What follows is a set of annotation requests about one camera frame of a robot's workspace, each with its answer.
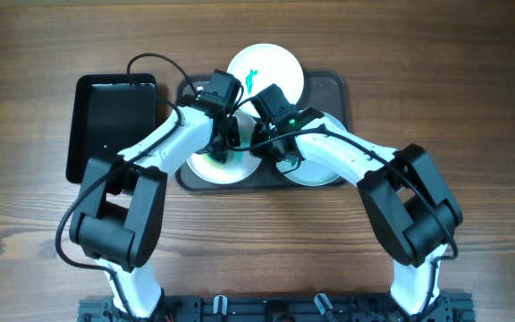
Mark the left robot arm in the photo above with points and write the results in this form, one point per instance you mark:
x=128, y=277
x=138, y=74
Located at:
x=117, y=217

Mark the black mounting rail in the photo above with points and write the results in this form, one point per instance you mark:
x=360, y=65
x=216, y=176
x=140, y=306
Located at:
x=448, y=306

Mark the white plate top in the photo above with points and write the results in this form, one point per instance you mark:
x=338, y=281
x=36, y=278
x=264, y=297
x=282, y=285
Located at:
x=261, y=65

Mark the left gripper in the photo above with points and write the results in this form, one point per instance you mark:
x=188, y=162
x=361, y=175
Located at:
x=232, y=136

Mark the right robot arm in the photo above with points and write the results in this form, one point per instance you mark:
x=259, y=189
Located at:
x=412, y=211

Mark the white plate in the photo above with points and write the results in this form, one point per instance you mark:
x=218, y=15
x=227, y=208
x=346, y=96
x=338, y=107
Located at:
x=306, y=173
x=236, y=166
x=261, y=65

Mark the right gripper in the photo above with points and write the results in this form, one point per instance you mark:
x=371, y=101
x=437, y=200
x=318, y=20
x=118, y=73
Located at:
x=258, y=131

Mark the green yellow sponge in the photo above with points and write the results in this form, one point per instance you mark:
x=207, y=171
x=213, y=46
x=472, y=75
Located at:
x=220, y=157

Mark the brown serving tray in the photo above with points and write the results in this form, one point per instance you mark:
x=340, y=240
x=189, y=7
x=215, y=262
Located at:
x=324, y=90

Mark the black water basin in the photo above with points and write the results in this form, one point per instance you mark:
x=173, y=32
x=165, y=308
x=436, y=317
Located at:
x=110, y=112

